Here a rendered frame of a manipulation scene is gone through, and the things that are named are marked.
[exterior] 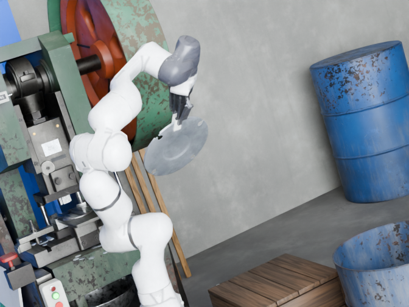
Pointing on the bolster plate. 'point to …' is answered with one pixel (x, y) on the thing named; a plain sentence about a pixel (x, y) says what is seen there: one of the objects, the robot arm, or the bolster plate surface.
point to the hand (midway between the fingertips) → (176, 122)
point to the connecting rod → (27, 88)
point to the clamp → (24, 244)
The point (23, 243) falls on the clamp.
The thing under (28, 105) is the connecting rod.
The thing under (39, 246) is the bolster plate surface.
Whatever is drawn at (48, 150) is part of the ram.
